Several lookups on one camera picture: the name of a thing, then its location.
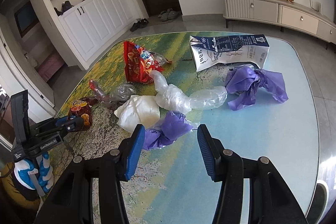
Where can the black shoes pair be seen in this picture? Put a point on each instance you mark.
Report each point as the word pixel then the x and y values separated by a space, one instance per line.
pixel 142 23

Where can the small purple plastic bag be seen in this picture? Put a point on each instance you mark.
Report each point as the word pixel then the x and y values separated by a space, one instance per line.
pixel 167 130

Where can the black bag on shelf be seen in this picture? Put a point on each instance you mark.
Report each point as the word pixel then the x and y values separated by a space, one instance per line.
pixel 64 7

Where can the grey slippers pair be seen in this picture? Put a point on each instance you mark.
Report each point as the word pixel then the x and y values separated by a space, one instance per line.
pixel 168 14

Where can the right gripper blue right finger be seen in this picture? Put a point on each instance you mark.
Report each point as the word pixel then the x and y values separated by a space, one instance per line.
pixel 209 151

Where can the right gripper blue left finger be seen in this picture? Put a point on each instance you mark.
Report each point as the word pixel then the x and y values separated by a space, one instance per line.
pixel 133 150

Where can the left blue white gloved hand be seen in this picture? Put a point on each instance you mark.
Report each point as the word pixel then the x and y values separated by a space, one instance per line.
pixel 43 172

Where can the blue white milk carton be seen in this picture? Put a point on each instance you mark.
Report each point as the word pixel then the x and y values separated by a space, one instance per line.
pixel 212 50

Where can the white tv cabinet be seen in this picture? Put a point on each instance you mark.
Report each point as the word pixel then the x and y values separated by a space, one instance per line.
pixel 283 14

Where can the red snack bag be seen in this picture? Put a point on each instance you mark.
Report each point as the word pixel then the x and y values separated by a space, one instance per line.
pixel 139 62

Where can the white tissue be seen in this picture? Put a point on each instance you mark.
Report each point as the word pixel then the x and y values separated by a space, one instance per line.
pixel 137 110

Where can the clear plastic bag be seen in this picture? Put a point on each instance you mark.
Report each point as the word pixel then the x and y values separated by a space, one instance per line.
pixel 172 98

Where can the brown small snack bag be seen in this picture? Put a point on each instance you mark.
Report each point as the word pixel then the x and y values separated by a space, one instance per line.
pixel 82 108

